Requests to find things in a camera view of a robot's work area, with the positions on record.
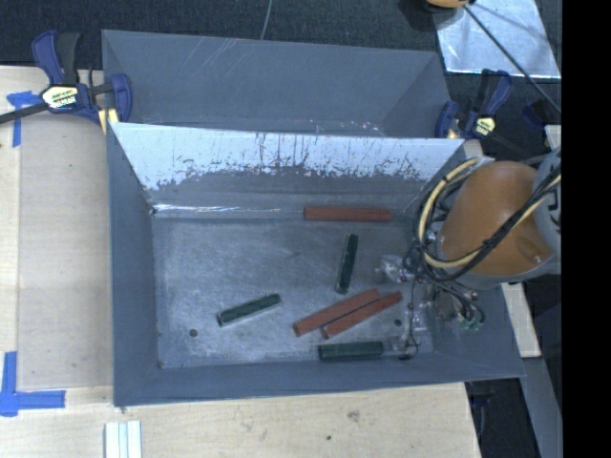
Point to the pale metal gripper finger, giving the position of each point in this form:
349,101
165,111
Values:
417,322
391,267

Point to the dark green flat block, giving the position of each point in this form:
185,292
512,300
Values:
347,264
248,309
351,350

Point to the red-brown flat block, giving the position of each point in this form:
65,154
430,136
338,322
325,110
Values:
334,313
347,214
364,315

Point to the grey metal bin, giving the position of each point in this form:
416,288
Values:
238,265

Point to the pale wood board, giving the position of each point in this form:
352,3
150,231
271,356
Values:
62,256

